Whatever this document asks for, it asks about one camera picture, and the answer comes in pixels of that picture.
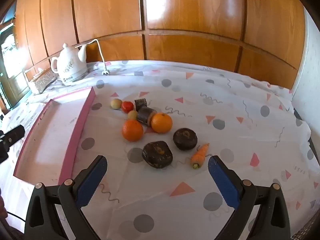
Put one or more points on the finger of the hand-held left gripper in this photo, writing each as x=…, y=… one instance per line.
x=3, y=153
x=13, y=135

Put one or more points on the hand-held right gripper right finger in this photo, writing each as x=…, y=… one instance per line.
x=222, y=180

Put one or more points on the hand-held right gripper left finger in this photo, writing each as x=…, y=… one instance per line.
x=90, y=182

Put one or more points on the small orange carrot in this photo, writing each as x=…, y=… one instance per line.
x=200, y=156

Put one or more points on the pink rimmed shallow tray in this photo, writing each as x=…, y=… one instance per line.
x=50, y=135

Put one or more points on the dark brown water chestnut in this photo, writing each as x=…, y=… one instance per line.
x=185, y=139
x=157, y=154

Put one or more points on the small tan longan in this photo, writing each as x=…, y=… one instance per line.
x=116, y=104
x=132, y=115

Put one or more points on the orange with stem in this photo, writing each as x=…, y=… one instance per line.
x=161, y=122

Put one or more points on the small red tomato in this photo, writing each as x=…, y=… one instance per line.
x=127, y=106

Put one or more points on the large dark sugarcane piece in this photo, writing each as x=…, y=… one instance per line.
x=145, y=116

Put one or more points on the small dark sugarcane piece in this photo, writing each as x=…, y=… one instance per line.
x=140, y=103

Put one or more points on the silver embossed tissue box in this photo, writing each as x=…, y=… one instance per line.
x=43, y=81

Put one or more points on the white ceramic electric kettle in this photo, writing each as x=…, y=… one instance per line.
x=70, y=65

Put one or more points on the wooden door with glass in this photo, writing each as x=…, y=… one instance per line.
x=10, y=45

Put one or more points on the white patterned tablecloth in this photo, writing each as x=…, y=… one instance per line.
x=200, y=92

